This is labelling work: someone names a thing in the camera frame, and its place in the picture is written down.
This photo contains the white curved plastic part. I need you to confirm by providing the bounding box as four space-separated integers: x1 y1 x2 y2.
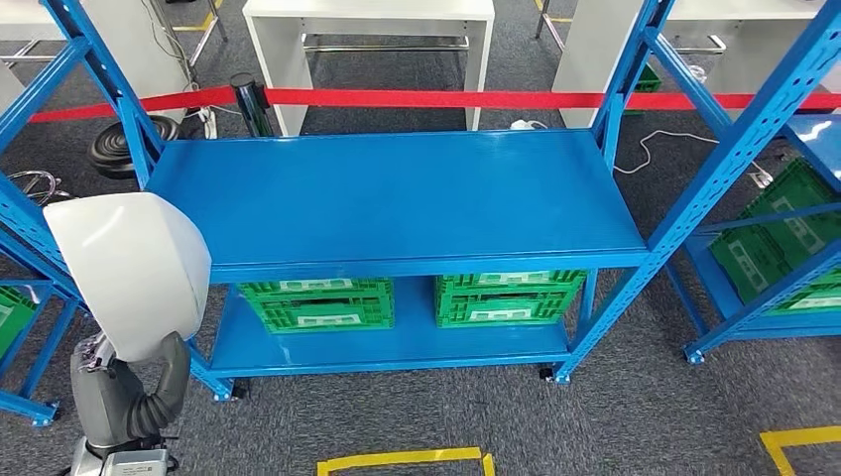
42 190 213 365

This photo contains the wide blue steel rack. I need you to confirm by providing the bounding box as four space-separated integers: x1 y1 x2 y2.
0 0 841 404

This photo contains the open green plastic crate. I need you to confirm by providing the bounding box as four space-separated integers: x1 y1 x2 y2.
708 156 841 318
0 287 38 359

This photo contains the white floor cable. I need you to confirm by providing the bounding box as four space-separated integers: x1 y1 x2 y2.
612 128 776 189

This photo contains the yellow floor tape square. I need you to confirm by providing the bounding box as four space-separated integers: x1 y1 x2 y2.
315 446 498 476

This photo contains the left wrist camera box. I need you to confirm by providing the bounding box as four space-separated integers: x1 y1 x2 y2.
100 448 172 476

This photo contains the red barrier belt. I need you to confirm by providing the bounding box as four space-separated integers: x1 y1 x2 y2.
27 85 841 125

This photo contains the black stool chrome base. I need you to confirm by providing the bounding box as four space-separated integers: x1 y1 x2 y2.
5 169 74 206
86 115 183 180

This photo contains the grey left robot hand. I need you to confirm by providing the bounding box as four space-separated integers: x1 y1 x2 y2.
69 330 192 455

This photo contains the black stanchion post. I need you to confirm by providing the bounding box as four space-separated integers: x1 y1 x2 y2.
229 71 276 139

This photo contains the blue rack holding hubcap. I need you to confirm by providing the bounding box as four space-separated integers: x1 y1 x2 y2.
0 279 86 428

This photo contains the white table with rail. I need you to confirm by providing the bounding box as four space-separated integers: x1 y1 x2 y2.
241 0 497 138

